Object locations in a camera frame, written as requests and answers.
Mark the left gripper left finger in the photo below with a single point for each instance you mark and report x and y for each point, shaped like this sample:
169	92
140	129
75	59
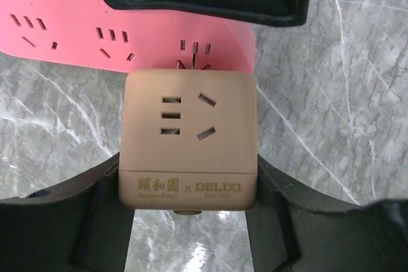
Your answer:
76	225

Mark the wooden cube block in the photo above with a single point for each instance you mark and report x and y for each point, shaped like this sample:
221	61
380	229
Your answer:
189	141

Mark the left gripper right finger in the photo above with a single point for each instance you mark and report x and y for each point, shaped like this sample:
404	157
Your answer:
293	227

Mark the pink triangular power strip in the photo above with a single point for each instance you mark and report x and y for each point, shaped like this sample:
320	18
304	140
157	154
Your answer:
90	33

